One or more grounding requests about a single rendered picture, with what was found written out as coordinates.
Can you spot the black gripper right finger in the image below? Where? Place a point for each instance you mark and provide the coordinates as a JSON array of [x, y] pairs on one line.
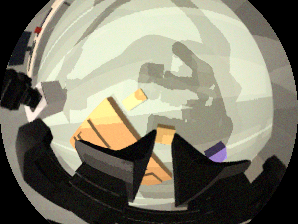
[[194, 172]]

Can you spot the small orange block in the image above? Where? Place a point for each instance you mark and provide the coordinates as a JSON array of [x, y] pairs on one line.
[[165, 134]]

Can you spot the purple rectangular block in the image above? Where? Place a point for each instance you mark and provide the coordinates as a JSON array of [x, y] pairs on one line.
[[217, 152]]

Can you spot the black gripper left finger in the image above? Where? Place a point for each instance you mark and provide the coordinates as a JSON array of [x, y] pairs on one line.
[[128, 164]]

